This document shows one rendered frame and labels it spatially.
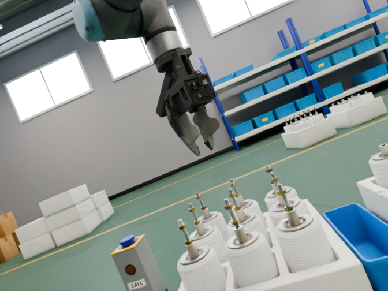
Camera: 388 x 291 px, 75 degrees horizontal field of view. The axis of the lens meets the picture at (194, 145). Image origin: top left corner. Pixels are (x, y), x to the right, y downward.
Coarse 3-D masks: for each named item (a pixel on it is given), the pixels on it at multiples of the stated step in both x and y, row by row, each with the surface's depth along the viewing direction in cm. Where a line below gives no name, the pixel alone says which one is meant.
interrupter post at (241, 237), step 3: (240, 225) 57; (234, 228) 56; (240, 228) 55; (243, 228) 56; (234, 231) 56; (237, 231) 55; (240, 231) 55; (243, 231) 55; (237, 234) 55; (240, 234) 55; (243, 234) 55; (237, 237) 56; (240, 237) 55; (243, 237) 55; (246, 237) 56; (240, 240) 55; (243, 240) 55; (246, 240) 55
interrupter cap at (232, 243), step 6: (234, 234) 60; (246, 234) 58; (252, 234) 56; (258, 234) 55; (228, 240) 58; (234, 240) 57; (252, 240) 53; (228, 246) 55; (234, 246) 54; (240, 246) 53; (246, 246) 52
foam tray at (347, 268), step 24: (264, 216) 83; (336, 240) 54; (336, 264) 47; (360, 264) 45; (240, 288) 52; (264, 288) 49; (288, 288) 48; (312, 288) 47; (336, 288) 46; (360, 288) 45
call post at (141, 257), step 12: (144, 240) 68; (120, 252) 63; (132, 252) 62; (144, 252) 65; (120, 264) 63; (132, 264) 63; (144, 264) 63; (156, 264) 68; (132, 276) 63; (144, 276) 62; (156, 276) 66; (132, 288) 63; (144, 288) 63; (156, 288) 64
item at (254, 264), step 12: (264, 240) 54; (228, 252) 54; (240, 252) 52; (252, 252) 52; (264, 252) 53; (240, 264) 52; (252, 264) 52; (264, 264) 52; (276, 264) 55; (240, 276) 53; (252, 276) 52; (264, 276) 52; (276, 276) 53
